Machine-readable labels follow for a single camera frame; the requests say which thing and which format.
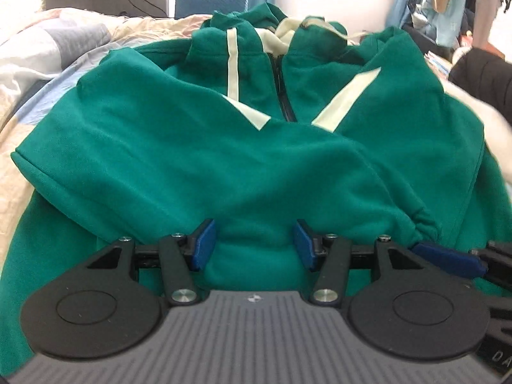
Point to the black cloth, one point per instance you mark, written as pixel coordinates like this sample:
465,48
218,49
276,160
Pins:
484,72

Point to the green jacket with cream stripes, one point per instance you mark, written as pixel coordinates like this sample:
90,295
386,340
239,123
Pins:
200,148

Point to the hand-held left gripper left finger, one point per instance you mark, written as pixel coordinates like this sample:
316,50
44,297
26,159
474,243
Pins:
204,244

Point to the pink hanging garment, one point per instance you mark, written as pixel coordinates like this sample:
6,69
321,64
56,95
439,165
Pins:
486,8

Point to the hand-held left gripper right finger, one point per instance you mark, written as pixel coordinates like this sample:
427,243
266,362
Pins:
304,244

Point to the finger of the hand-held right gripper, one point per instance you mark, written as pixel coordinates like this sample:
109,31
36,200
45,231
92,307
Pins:
448,260

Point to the patchwork blanket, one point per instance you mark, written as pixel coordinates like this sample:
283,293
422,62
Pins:
40,68

